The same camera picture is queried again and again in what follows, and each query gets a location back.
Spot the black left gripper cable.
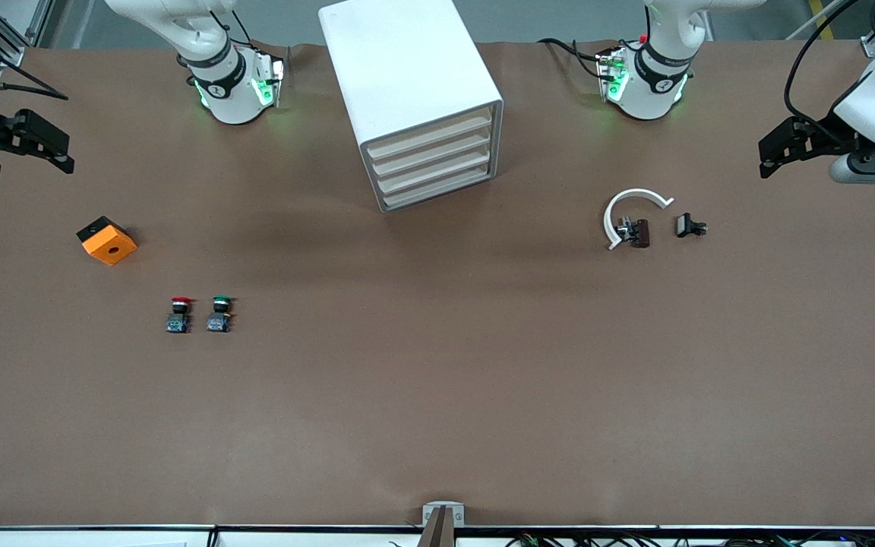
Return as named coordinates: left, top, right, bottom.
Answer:
left=784, top=0, right=864, bottom=126

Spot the black floor cable bundle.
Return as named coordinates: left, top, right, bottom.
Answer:
left=506, top=532, right=875, bottom=547

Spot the brown and metal small component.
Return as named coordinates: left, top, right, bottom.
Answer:
left=614, top=217, right=652, bottom=249

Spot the brown table cover sheet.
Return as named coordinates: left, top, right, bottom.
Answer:
left=0, top=40, right=875, bottom=529

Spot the black cable behind arm base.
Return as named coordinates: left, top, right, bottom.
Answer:
left=536, top=36, right=607, bottom=77

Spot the white table edge rail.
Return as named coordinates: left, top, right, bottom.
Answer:
left=0, top=526, right=875, bottom=547

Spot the red push button switch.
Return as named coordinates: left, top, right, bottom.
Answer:
left=165, top=296, right=194, bottom=335

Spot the white curved plastic arc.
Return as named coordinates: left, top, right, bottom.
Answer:
left=603, top=188, right=675, bottom=251

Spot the orange button enclosure box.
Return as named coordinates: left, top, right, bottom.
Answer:
left=76, top=216, right=139, bottom=267

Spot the green push button switch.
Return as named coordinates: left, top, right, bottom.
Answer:
left=206, top=296, right=235, bottom=334

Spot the grey metal edge bracket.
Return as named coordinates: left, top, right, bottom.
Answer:
left=422, top=501, right=466, bottom=527

